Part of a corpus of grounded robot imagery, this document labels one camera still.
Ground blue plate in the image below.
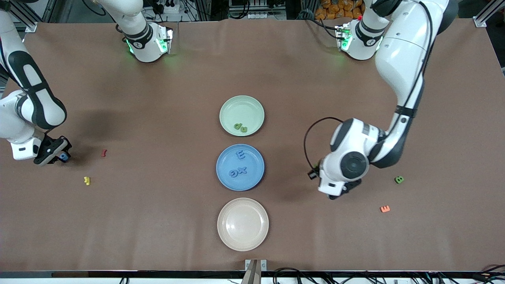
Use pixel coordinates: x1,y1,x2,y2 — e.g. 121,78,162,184
216,144,265,192

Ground beige plate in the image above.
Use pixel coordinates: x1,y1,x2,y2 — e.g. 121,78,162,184
217,197,269,252

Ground light green plate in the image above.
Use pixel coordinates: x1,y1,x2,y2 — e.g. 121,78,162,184
219,95,265,137

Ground long white power strip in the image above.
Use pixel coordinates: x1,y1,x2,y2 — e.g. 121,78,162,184
247,12,285,20

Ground orange bagged items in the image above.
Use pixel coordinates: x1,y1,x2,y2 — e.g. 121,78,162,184
315,0,364,20

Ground white power strip with plugs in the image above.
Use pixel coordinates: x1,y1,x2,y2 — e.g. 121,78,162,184
157,0,180,15

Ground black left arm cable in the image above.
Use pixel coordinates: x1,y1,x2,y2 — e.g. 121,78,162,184
303,0,434,174

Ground metal table edge bracket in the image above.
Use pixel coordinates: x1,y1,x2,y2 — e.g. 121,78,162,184
245,259,267,284

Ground black cable bundle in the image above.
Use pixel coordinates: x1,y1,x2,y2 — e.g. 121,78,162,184
272,264,505,284

